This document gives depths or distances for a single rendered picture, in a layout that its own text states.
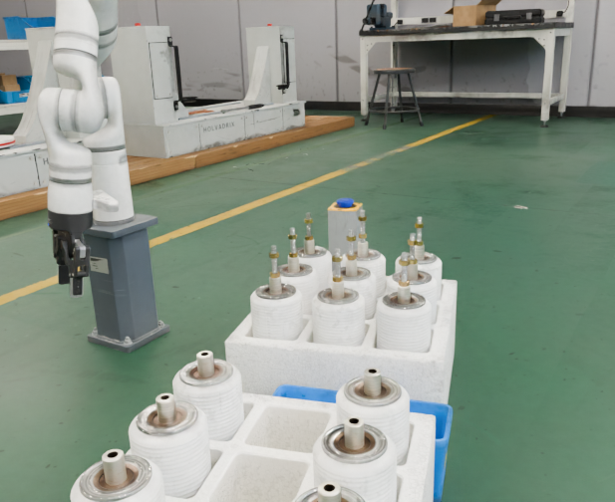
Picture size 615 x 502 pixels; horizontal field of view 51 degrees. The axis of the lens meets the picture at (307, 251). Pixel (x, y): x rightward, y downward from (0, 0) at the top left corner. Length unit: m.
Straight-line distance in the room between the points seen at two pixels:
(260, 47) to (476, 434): 3.99
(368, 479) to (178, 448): 0.23
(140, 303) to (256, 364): 0.51
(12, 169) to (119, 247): 1.69
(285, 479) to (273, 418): 0.13
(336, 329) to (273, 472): 0.34
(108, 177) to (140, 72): 2.36
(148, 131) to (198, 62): 4.05
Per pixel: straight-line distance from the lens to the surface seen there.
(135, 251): 1.57
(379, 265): 1.36
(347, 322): 1.14
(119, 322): 1.61
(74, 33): 1.18
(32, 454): 1.32
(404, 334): 1.12
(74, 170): 1.16
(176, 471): 0.83
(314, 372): 1.16
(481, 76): 6.23
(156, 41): 3.87
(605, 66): 6.00
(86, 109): 1.14
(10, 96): 6.37
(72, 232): 1.19
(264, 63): 4.84
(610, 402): 1.42
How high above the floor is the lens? 0.69
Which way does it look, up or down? 18 degrees down
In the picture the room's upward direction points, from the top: 2 degrees counter-clockwise
